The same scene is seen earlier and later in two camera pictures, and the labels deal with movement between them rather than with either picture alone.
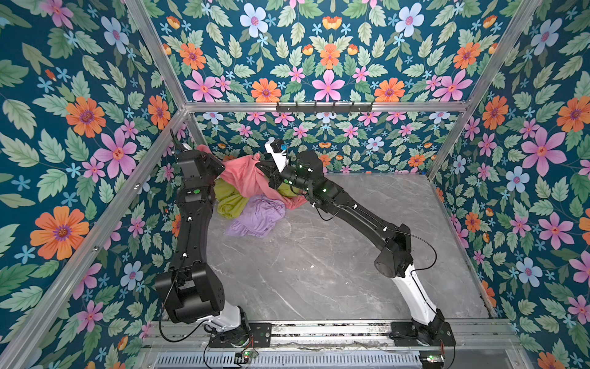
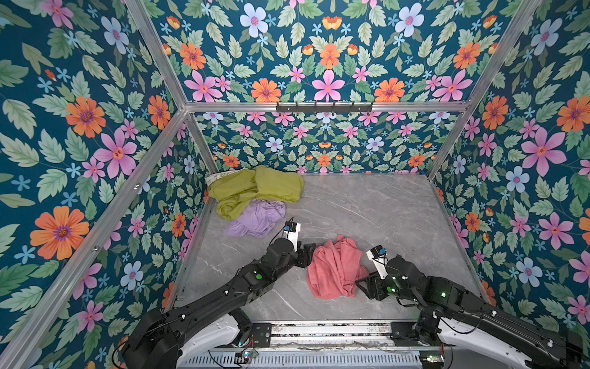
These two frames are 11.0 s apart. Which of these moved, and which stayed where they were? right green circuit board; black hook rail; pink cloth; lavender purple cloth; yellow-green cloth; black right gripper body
Moved: pink cloth; black right gripper body
Stayed: right green circuit board; lavender purple cloth; yellow-green cloth; black hook rail
